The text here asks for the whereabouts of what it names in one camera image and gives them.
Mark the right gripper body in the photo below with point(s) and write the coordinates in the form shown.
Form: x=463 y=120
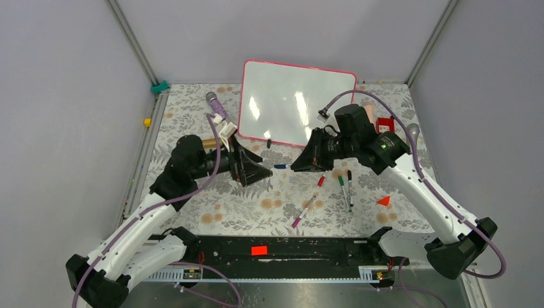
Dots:
x=333 y=147

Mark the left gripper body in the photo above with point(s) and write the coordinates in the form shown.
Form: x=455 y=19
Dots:
x=233 y=158

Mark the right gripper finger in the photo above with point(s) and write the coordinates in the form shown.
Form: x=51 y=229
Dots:
x=314 y=147
x=306 y=163

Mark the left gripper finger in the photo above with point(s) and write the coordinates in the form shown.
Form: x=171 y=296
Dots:
x=253 y=174
x=243 y=157

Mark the pink framed whiteboard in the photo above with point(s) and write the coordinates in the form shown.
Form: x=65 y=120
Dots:
x=280 y=102

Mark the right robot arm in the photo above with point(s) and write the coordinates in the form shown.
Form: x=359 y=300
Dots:
x=458 y=237

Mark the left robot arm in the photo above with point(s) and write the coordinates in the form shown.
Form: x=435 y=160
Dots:
x=107 y=274

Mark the gold microphone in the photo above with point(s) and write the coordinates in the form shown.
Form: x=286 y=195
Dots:
x=211 y=143

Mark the green capped marker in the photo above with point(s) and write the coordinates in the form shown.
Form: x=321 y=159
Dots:
x=345 y=196

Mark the black capped marker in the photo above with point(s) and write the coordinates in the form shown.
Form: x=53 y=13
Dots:
x=350 y=191

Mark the floral patterned mat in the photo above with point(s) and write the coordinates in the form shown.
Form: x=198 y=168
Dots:
x=269 y=207

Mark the magenta capped marker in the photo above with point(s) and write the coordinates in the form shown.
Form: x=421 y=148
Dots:
x=304 y=211

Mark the peach pink microphone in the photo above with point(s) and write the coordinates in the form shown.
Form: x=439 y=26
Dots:
x=370 y=111

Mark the small red box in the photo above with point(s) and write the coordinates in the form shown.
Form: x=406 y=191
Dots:
x=385 y=124

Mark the red tape label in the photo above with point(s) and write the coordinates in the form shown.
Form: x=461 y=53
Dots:
x=259 y=250

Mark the red cone piece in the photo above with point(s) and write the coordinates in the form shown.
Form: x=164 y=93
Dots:
x=384 y=201

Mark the silver grey microphone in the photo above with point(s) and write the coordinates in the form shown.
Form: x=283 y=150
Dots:
x=413 y=133

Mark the teal corner clip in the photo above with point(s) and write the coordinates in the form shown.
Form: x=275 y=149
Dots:
x=157 y=89

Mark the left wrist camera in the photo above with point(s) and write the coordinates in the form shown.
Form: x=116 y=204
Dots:
x=227 y=129

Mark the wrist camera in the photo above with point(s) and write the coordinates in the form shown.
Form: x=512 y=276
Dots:
x=323 y=115
x=227 y=129

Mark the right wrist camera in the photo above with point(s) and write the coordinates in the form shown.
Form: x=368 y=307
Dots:
x=323 y=115

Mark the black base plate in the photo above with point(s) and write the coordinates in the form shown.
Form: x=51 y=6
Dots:
x=290 y=257

